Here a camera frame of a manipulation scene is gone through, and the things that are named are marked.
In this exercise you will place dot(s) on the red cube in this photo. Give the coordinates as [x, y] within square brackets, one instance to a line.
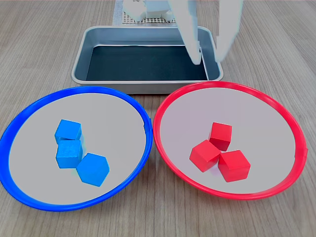
[234, 166]
[203, 155]
[221, 135]

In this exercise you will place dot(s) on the black mat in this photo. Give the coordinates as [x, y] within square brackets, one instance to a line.
[143, 64]

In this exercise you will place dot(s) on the red-rimmed white plate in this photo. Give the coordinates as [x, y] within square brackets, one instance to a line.
[259, 123]

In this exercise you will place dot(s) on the steel tray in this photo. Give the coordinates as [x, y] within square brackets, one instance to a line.
[81, 64]

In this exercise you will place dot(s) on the blue cube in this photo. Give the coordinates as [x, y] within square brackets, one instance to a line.
[68, 154]
[93, 170]
[67, 129]

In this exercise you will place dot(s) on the blue-rimmed white plate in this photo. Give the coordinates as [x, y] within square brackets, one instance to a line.
[37, 148]

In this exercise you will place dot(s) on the pale perforated base plate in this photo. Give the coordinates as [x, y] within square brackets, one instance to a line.
[118, 14]

